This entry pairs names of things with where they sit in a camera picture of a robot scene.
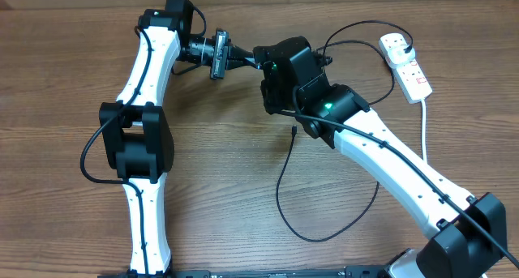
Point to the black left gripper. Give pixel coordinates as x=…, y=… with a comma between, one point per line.
x=220, y=57

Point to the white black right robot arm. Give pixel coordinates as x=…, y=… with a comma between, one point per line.
x=466, y=235

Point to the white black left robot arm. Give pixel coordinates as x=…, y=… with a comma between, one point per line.
x=138, y=142

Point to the white charger plug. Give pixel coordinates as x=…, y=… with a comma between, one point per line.
x=398, y=56

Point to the white power strip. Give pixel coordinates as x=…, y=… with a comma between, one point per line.
x=410, y=76

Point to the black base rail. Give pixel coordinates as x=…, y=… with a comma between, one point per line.
x=362, y=271

